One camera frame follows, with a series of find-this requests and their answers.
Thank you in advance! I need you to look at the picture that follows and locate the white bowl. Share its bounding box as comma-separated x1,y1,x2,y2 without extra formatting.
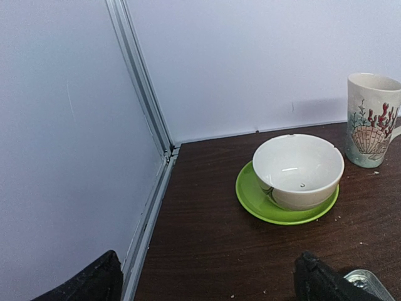
252,134,345,211

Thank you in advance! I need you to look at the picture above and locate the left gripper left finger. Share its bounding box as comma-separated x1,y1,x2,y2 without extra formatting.
35,250,123,301

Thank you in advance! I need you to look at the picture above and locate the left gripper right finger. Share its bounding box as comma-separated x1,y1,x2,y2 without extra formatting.
293,251,381,300

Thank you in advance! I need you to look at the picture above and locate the tall coral print mug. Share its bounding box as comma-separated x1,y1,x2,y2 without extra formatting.
345,73,400,168

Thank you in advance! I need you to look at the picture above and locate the green saucer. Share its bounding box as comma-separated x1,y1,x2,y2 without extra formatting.
235,161,340,226

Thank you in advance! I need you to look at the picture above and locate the bunny print tin lid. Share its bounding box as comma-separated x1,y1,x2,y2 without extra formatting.
344,269,395,301

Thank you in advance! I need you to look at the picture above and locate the left aluminium frame post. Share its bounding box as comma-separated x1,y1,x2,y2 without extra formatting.
106,0,178,161

